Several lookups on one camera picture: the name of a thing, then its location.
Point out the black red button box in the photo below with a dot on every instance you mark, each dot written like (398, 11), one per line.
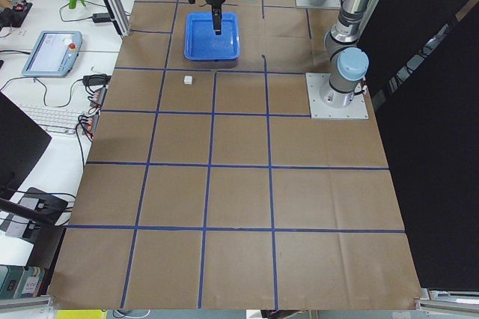
(17, 14)

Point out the black monitor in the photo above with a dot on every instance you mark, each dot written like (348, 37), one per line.
(23, 142)

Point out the black monitor stand base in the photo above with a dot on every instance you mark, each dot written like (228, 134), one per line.
(34, 210)

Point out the brown paper table cover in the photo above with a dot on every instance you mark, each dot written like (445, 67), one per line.
(226, 194)

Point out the white block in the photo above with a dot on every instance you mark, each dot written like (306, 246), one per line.
(187, 80)

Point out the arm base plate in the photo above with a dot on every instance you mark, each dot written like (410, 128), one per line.
(327, 104)
(321, 4)

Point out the blue plastic tray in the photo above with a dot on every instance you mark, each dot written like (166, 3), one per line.
(201, 42)

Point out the black power adapter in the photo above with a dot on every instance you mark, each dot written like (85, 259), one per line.
(101, 18)

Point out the teach pendant with screen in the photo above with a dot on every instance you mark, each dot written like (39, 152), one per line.
(54, 54)

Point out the black adapter near keyboard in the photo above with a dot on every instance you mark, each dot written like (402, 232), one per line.
(96, 80)

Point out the white keyboard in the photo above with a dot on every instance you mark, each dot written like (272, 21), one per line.
(54, 121)

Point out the orange connector hub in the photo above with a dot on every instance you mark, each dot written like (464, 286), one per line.
(98, 97)
(88, 125)

